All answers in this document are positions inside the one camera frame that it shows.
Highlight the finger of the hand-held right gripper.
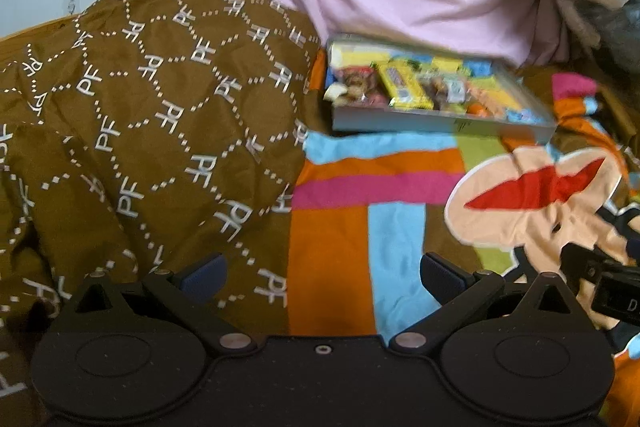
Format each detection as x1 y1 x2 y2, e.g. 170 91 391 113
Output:
560 243 608 290

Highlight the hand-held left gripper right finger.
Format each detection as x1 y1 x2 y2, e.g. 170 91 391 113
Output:
387 252 583 355

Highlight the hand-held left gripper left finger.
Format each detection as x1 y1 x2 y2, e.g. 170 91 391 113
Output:
62 252 258 355

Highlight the grey tray box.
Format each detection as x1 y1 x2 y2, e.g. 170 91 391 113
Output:
325 36 558 145

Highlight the dark chocolate snack packet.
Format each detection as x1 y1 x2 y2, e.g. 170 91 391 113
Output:
422 77 448 110

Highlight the green label biscuit packet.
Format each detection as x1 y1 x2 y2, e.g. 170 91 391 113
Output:
444 76 470 104

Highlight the yellow candy bar packet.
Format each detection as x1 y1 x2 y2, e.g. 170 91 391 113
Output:
375 59 436 110

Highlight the red cookie packet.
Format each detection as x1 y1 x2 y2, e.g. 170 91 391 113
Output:
325 67 391 108

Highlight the colourful printed blanket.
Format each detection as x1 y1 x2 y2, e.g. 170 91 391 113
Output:
287 52 640 427

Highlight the brown patterned blanket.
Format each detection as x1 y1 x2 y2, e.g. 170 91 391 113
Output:
0 0 323 427

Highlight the cartoon drawing tray liner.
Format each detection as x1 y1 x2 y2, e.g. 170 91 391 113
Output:
327 44 506 75

